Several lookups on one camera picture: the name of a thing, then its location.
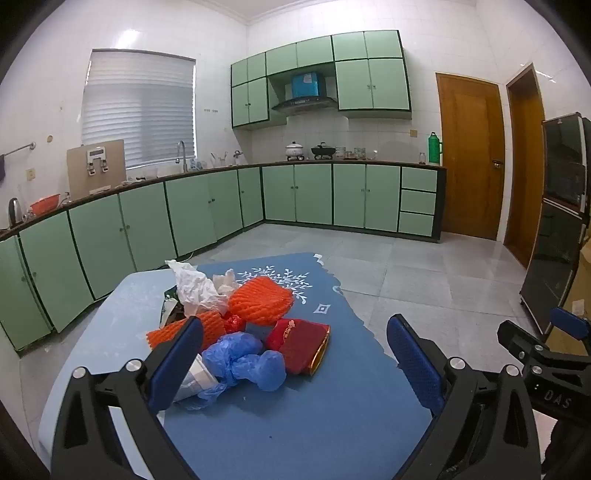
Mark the blue plastic glove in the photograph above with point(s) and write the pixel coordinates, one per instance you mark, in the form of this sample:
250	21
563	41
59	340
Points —
258	369

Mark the small orange foam net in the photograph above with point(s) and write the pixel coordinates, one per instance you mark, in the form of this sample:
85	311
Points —
161	334

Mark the red plastic bag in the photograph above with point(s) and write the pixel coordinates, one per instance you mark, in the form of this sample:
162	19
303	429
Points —
233	322

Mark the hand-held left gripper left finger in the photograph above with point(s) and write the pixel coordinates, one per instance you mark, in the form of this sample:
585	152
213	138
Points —
178	364

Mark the large cardboard box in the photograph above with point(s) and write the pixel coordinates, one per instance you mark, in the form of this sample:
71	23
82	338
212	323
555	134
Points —
582	286

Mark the large orange foam net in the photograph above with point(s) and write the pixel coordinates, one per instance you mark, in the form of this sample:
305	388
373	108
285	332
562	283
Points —
261	300

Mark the wooden door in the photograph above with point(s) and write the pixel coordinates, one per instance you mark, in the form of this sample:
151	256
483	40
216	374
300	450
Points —
468	157
524	175

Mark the green cabinets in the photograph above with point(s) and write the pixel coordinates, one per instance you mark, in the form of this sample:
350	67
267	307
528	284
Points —
369	83
184	207

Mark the green thermos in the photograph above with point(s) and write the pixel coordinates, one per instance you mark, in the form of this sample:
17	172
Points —
434	150

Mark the black glass cabinet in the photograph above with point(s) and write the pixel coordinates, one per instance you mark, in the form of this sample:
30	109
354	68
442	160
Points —
554	230

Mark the green lower cabinets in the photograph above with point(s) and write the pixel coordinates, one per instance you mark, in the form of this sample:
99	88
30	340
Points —
184	207

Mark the white paper cup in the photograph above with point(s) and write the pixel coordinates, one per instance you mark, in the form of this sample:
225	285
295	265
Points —
198	381

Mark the crushed green carton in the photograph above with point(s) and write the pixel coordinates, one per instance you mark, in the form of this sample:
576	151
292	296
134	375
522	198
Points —
168	309

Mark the metal towel rail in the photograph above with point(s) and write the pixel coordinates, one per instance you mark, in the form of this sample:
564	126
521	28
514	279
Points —
18	149

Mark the white window blinds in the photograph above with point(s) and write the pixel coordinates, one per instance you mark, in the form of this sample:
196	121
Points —
138	110

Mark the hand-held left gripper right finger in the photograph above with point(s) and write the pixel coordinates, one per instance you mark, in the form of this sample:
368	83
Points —
415	364

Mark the black wok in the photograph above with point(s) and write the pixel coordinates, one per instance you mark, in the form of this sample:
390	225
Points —
323	151

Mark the green upper cabinets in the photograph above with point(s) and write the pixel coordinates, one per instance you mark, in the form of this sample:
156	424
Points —
369	83

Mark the white cooking pot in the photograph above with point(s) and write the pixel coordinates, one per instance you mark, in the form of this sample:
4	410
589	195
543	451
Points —
294	151

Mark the brown cardboard box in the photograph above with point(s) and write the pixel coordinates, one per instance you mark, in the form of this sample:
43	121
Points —
115	166

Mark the metal faucet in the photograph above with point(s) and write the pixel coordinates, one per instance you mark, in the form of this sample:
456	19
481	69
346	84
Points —
181	152

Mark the crumpled white tissue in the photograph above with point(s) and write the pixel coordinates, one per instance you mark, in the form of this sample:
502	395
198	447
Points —
226	281

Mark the crumpled white paper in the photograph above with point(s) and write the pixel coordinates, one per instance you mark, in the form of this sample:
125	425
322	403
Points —
194	286

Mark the range hood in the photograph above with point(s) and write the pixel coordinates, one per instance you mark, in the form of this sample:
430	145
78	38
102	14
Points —
304	104

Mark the blue mat with white print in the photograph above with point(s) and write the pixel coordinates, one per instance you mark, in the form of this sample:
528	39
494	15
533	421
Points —
323	415

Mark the dark cloth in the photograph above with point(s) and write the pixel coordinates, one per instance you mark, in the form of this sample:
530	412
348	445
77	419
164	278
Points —
2	168

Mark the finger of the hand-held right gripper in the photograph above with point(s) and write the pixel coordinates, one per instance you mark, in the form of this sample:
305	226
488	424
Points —
570	321
517	334

